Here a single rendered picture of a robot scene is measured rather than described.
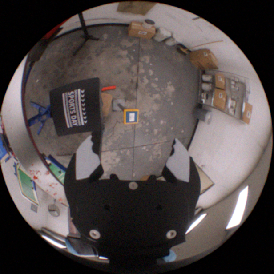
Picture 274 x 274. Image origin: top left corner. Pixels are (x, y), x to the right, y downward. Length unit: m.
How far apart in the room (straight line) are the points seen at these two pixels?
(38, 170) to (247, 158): 3.38
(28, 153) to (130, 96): 1.63
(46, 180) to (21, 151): 0.07
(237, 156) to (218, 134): 1.07
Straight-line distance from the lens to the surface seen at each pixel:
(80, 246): 0.55
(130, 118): 0.68
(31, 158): 0.15
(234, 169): 3.36
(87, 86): 0.68
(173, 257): 0.28
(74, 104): 0.71
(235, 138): 3.10
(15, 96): 0.15
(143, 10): 2.14
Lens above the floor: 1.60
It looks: 55 degrees down
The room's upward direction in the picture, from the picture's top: 148 degrees clockwise
